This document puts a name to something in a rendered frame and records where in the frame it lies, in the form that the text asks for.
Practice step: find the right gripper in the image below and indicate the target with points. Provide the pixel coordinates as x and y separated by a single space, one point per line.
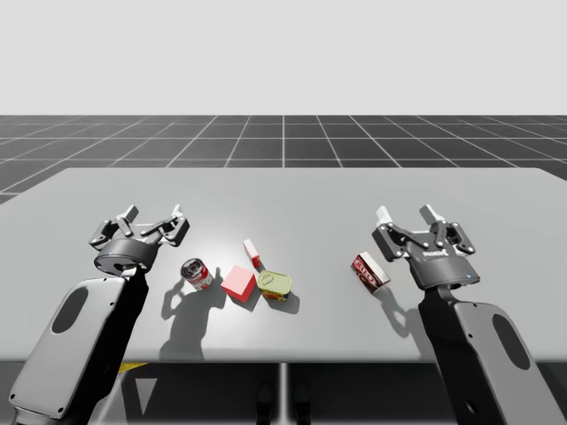
443 265

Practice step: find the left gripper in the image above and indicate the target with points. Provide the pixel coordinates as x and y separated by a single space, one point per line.
127 255

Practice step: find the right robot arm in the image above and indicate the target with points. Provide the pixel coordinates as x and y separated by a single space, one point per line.
483 354

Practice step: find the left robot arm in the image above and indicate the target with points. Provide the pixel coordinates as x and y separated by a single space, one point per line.
84 336

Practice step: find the pink cube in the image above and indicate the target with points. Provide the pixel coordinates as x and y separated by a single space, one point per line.
238 283

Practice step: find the red and brown carton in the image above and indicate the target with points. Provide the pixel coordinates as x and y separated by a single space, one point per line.
370 272

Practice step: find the red and white can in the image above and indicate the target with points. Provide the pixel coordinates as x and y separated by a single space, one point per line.
197 274

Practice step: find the red and white carton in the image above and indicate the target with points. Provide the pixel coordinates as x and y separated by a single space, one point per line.
251 252

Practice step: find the green and blue rectangular can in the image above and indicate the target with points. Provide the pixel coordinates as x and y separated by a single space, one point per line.
274 285

